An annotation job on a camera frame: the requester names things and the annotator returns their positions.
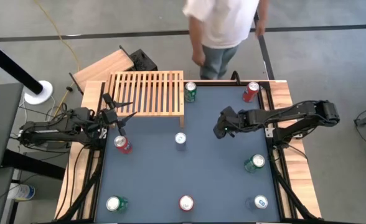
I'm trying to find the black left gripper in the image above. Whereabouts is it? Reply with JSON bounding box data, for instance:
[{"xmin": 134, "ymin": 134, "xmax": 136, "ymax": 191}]
[{"xmin": 101, "ymin": 93, "xmax": 138, "ymax": 137}]

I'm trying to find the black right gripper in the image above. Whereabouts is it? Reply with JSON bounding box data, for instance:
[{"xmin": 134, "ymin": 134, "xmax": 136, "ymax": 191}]
[{"xmin": 213, "ymin": 105, "xmax": 249, "ymax": 140}]

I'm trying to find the red Fanta strawberry can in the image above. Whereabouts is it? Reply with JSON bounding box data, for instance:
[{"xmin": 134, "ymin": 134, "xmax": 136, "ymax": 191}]
[
  {"xmin": 178, "ymin": 195, "xmax": 195, "ymax": 213},
  {"xmin": 113, "ymin": 135, "xmax": 133, "ymax": 156},
  {"xmin": 242, "ymin": 81, "xmax": 261, "ymax": 103}
]

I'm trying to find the blue silver Red Bull can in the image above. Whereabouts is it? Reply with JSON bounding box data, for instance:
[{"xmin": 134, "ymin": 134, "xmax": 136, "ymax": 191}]
[
  {"xmin": 174, "ymin": 132, "xmax": 187, "ymax": 152},
  {"xmin": 245, "ymin": 194, "xmax": 269, "ymax": 211}
]

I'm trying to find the green Sprite can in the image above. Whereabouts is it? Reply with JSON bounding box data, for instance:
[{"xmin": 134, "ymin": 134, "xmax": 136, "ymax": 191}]
[
  {"xmin": 184, "ymin": 81, "xmax": 198, "ymax": 103},
  {"xmin": 243, "ymin": 154, "xmax": 266, "ymax": 174},
  {"xmin": 105, "ymin": 195, "xmax": 129, "ymax": 214}
]

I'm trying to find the wooden slatted shelf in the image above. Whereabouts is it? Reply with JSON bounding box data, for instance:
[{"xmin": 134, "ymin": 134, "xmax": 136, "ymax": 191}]
[{"xmin": 103, "ymin": 70, "xmax": 185, "ymax": 129}]

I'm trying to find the wooden board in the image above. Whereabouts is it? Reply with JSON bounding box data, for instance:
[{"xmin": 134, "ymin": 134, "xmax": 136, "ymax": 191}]
[{"xmin": 69, "ymin": 49, "xmax": 136, "ymax": 94}]

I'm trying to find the white round pole base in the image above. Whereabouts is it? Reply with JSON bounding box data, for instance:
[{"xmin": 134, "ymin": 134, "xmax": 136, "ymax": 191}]
[{"xmin": 23, "ymin": 80, "xmax": 54, "ymax": 106}]

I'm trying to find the person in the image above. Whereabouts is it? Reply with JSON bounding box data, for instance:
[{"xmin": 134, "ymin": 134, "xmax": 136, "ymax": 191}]
[{"xmin": 182, "ymin": 0, "xmax": 270, "ymax": 80}]

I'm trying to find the black pole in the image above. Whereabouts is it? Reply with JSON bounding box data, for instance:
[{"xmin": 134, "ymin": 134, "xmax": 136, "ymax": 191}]
[{"xmin": 0, "ymin": 35, "xmax": 44, "ymax": 95}]

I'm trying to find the grey desk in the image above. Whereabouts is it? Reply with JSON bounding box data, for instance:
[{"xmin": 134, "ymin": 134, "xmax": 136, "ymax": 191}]
[{"xmin": 0, "ymin": 82, "xmax": 24, "ymax": 172}]

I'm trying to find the white blue canister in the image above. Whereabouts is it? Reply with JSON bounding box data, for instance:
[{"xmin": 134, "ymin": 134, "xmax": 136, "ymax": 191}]
[{"xmin": 7, "ymin": 183, "xmax": 36, "ymax": 202}]

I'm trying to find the yellow cable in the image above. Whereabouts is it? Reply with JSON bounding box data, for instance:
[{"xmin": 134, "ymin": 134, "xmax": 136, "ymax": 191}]
[{"xmin": 34, "ymin": 0, "xmax": 81, "ymax": 118}]

